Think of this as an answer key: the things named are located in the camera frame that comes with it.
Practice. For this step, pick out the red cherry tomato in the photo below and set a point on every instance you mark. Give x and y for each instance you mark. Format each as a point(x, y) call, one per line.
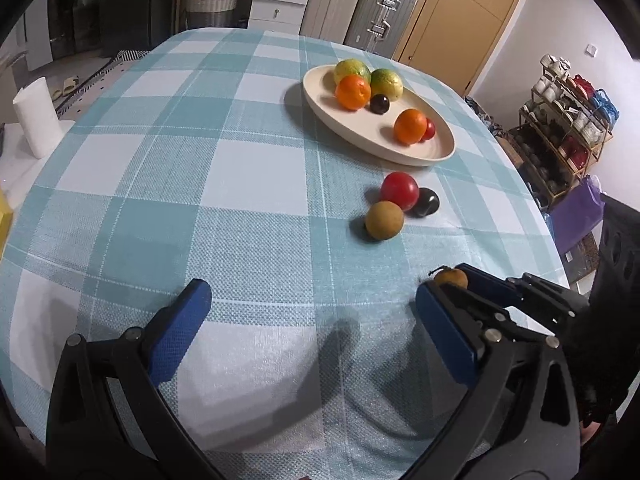
point(399, 190)
point(430, 130)

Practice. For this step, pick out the silver hard suitcase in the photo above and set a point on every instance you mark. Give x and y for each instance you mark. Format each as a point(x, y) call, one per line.
point(380, 17)

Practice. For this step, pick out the metal shoe rack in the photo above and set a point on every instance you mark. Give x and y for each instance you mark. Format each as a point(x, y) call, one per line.
point(550, 160)

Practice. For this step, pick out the small brown round fruit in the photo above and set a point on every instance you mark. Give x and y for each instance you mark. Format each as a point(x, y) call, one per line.
point(451, 278)
point(384, 220)

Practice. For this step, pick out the yellow bag with green packet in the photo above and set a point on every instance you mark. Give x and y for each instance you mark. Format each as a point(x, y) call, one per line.
point(5, 225)

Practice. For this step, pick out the black white patterned rug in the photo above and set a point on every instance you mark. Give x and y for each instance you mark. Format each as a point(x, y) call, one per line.
point(110, 67)

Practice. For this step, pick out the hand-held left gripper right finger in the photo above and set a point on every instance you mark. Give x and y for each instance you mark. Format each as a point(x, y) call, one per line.
point(445, 335)

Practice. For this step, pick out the blue white checkered tablecloth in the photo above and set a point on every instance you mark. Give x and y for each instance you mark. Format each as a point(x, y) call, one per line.
point(200, 185)

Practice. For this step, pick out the pile of sneakers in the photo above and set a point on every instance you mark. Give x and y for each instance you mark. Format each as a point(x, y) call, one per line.
point(485, 117)

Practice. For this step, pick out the green citrus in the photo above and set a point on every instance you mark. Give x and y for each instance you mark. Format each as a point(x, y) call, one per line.
point(387, 82)
point(351, 70)

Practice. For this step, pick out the white paper towel roll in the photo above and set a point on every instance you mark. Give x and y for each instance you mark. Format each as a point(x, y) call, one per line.
point(37, 117)

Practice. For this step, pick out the dark grey refrigerator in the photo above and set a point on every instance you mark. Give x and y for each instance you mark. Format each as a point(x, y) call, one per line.
point(135, 5)

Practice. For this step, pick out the pair of beige slippers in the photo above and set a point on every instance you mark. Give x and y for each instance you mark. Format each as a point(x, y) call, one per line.
point(65, 87)

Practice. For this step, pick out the wooden door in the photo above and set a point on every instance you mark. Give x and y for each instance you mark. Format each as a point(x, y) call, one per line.
point(460, 25)

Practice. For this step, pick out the row of assorted shoes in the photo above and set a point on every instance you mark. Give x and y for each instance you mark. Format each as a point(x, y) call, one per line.
point(570, 110)

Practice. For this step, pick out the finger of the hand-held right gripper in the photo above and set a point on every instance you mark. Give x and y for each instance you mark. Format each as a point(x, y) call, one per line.
point(470, 307)
point(492, 285)

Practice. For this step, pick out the woven laundry basket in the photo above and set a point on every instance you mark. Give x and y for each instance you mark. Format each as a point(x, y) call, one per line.
point(211, 7)

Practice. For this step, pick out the white light switch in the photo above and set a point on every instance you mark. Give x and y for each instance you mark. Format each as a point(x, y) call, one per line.
point(592, 50)

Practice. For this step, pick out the purple bag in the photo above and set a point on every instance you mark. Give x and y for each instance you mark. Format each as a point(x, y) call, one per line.
point(577, 215)

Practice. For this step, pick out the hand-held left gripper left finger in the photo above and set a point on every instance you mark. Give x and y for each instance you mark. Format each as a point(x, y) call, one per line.
point(180, 330)

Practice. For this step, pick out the beige hard suitcase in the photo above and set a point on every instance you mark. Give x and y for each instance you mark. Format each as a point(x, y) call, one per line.
point(332, 0)

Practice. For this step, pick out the orange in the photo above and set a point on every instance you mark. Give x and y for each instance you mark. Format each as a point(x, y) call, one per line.
point(410, 126)
point(353, 92)

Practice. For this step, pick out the cream round plate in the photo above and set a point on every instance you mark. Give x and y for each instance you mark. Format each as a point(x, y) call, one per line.
point(360, 130)

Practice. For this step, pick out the dark purple plum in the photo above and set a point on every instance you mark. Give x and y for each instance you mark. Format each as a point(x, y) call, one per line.
point(379, 104)
point(427, 203)

